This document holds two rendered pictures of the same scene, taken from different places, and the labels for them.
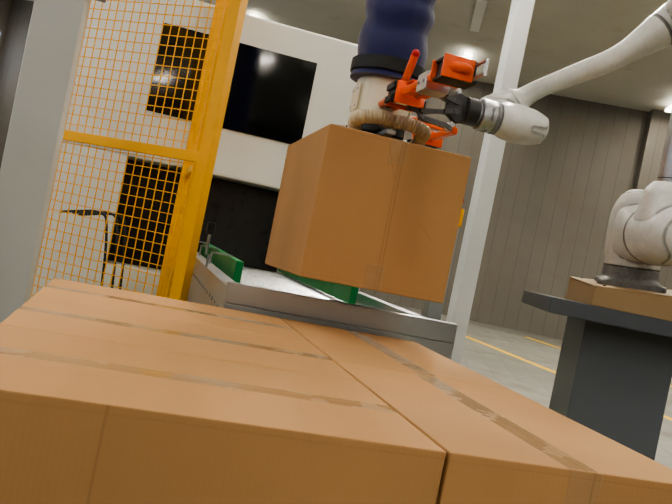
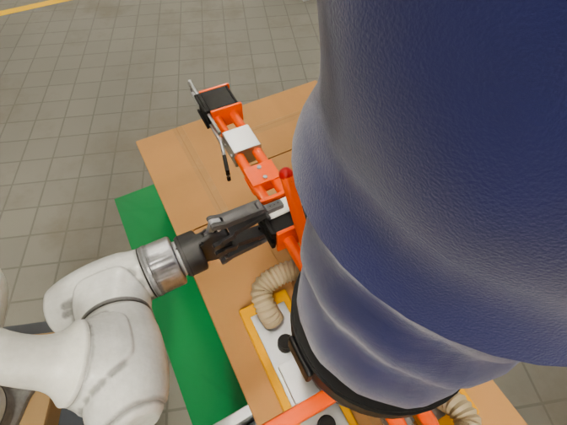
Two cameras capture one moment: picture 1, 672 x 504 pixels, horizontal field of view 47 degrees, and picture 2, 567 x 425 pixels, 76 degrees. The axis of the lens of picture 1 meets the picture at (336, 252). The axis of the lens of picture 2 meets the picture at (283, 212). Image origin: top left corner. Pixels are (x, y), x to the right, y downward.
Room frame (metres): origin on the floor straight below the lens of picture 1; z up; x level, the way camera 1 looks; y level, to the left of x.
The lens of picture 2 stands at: (2.46, -0.20, 1.76)
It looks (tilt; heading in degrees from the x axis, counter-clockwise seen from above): 55 degrees down; 166
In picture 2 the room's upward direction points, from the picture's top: straight up
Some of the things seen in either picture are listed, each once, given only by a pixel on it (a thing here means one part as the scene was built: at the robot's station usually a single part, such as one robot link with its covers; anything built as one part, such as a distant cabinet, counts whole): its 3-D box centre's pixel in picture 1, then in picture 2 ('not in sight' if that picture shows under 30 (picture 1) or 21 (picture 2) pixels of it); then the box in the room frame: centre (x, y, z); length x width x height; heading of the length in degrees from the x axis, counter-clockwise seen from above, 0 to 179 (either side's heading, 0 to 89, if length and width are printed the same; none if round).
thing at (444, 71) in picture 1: (451, 71); (221, 105); (1.75, -0.17, 1.21); 0.08 x 0.07 x 0.05; 13
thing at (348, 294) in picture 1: (318, 277); not in sight; (3.80, 0.06, 0.60); 1.60 x 0.11 x 0.09; 14
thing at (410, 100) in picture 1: (406, 96); (287, 217); (2.09, -0.10, 1.20); 0.10 x 0.08 x 0.06; 103
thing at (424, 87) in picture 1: (433, 84); (241, 145); (1.88, -0.15, 1.20); 0.07 x 0.07 x 0.04; 13
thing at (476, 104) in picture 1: (461, 109); (205, 247); (2.11, -0.26, 1.20); 0.09 x 0.07 x 0.08; 104
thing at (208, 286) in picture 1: (198, 281); not in sight; (3.30, 0.55, 0.50); 2.31 x 0.05 x 0.19; 14
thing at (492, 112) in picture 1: (485, 115); (164, 265); (2.13, -0.33, 1.20); 0.09 x 0.06 x 0.09; 14
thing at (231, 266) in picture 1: (210, 256); not in sight; (3.66, 0.58, 0.60); 1.60 x 0.11 x 0.09; 14
